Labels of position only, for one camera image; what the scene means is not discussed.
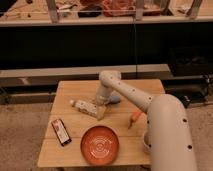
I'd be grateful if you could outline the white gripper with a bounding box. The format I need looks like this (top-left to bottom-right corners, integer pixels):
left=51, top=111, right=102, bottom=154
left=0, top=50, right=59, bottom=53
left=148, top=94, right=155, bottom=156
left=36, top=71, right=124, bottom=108
left=95, top=85, right=112, bottom=120

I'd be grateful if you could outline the white plastic bottle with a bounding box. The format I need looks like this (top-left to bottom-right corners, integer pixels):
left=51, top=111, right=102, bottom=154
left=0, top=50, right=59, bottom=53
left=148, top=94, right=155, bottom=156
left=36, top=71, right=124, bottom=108
left=70, top=100, right=98, bottom=117

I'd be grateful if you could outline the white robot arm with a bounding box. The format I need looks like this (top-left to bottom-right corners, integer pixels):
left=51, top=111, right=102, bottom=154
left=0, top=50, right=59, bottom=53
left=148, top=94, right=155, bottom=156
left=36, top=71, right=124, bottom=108
left=95, top=70, right=198, bottom=171

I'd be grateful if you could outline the orange ceramic bowl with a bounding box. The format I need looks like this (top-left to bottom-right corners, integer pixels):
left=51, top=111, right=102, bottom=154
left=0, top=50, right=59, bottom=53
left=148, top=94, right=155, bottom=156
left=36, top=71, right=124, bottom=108
left=80, top=125, right=119, bottom=166

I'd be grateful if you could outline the blue sponge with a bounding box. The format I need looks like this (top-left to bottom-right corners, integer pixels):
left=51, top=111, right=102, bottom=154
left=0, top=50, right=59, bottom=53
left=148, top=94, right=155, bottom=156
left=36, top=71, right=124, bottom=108
left=109, top=95, right=121, bottom=104

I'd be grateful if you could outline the wooden folding table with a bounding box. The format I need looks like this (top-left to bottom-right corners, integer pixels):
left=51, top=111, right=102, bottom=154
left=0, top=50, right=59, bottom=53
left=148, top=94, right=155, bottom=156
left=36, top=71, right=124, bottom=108
left=36, top=78, right=166, bottom=169

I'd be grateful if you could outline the orange carrot toy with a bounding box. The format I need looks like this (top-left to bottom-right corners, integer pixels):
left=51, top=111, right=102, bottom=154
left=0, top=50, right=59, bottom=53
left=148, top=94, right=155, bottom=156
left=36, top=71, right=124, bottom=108
left=128, top=110, right=142, bottom=128

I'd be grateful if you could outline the white paper cup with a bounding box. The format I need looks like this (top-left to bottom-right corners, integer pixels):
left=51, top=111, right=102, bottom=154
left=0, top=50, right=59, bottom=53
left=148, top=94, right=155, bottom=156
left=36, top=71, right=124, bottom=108
left=143, top=131, right=151, bottom=154

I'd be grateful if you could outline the grey metal bench rail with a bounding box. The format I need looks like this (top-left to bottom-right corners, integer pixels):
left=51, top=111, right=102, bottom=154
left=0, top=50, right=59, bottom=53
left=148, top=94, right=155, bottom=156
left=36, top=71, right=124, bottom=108
left=0, top=64, right=172, bottom=87

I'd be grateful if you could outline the black hanging cable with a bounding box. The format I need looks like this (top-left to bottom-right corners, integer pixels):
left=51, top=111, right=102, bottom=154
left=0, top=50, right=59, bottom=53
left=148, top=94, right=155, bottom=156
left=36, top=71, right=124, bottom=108
left=132, top=14, right=139, bottom=80

